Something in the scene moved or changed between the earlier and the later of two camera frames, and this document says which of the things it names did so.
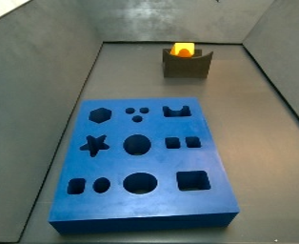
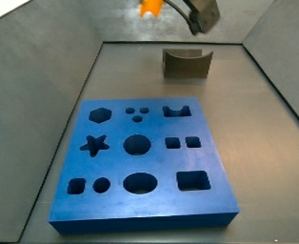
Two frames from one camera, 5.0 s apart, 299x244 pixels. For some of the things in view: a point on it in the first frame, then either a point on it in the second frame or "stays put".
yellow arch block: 183,50 to 152,6
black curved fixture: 186,67 stays put
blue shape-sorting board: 143,170 stays put
